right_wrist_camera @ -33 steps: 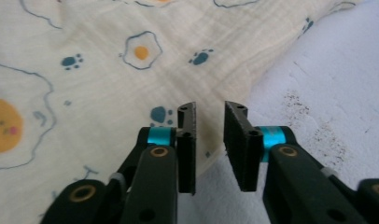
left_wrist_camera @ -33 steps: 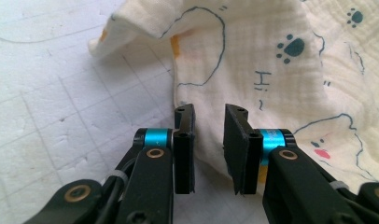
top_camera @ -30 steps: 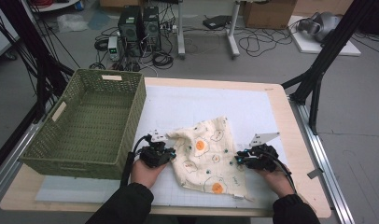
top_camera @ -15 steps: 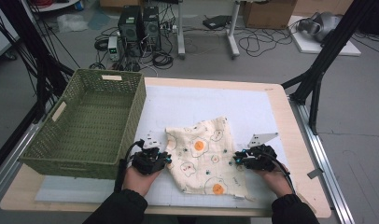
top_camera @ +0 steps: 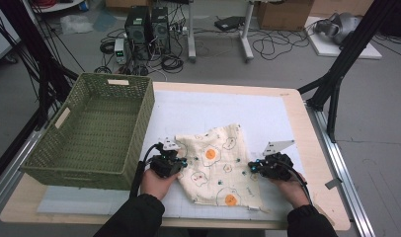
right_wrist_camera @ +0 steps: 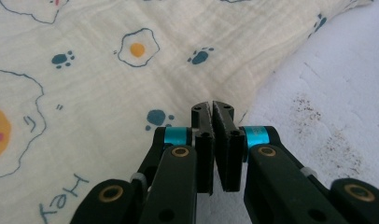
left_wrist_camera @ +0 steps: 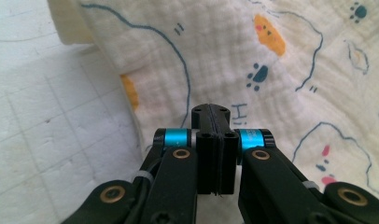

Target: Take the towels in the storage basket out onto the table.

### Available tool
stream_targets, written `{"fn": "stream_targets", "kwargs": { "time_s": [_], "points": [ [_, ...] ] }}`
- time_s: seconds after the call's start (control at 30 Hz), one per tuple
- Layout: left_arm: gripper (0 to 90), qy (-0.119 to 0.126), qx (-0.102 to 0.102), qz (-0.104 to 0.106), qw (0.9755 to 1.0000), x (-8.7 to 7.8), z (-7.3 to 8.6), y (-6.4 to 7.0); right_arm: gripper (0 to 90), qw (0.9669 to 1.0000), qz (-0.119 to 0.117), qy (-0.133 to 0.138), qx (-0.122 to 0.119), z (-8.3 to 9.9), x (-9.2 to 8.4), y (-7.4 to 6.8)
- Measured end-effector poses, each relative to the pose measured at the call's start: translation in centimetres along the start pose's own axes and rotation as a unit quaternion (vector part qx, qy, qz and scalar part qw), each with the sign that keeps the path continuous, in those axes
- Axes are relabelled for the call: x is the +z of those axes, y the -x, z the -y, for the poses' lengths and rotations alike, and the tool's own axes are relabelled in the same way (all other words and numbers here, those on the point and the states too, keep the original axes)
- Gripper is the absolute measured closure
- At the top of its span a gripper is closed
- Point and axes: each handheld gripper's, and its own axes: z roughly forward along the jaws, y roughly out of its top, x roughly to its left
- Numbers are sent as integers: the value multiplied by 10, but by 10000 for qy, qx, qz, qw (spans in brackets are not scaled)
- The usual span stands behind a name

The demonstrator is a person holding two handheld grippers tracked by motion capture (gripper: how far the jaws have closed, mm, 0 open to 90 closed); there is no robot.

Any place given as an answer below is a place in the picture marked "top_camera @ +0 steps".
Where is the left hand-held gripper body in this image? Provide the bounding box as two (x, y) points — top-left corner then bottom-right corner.
(149, 136), (182, 179)

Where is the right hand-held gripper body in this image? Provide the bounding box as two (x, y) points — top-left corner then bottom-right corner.
(256, 139), (295, 182)

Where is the cream cloth with egg print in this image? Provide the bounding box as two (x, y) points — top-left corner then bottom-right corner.
(174, 122), (266, 211)

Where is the green woven basket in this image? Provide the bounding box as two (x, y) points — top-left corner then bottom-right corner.
(20, 72), (156, 192)

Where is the person's right hand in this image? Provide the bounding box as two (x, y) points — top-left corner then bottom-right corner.
(271, 176), (310, 209)

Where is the white grid mat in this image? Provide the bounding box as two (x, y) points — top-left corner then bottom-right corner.
(37, 89), (305, 222)

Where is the white power supply unit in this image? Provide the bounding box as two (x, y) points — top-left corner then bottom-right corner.
(114, 38), (128, 65)

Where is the white desk leg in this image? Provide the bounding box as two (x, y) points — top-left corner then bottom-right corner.
(187, 0), (198, 63)
(240, 0), (256, 63)

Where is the white floor board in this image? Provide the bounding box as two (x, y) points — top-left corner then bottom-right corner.
(304, 16), (383, 60)

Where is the slim black computer tower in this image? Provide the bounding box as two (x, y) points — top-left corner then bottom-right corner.
(150, 6), (172, 55)

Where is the large black computer tower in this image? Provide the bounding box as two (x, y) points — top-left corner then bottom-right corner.
(123, 5), (152, 61)

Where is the brown cardboard box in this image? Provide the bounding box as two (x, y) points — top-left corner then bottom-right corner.
(257, 0), (315, 32)

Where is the grey rounded device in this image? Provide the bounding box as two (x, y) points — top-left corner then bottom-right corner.
(313, 12), (362, 45)

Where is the clear plastic bag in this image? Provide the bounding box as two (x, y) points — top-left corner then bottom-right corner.
(59, 14), (95, 36)

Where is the left hand-held gripper cable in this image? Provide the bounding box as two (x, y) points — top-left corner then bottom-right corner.
(128, 142), (163, 198)

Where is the hand-held gripper cable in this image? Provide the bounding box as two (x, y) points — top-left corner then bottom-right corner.
(281, 161), (313, 205)
(128, 142), (163, 198)

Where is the right hand-held gripper cable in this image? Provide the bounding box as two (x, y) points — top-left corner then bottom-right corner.
(281, 161), (313, 205)

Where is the grey metal bracket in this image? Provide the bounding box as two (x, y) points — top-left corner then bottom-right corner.
(324, 177), (344, 191)

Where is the aluminium rail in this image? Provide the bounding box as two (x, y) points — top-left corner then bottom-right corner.
(0, 127), (46, 215)
(305, 105), (375, 237)

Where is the coiled black cable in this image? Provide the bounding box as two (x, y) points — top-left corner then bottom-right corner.
(160, 53), (185, 74)

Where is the black floor cable tangle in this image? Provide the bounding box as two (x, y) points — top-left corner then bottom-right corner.
(252, 19), (316, 61)

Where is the black metal stand with cables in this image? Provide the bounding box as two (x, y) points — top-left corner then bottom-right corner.
(0, 0), (79, 130)

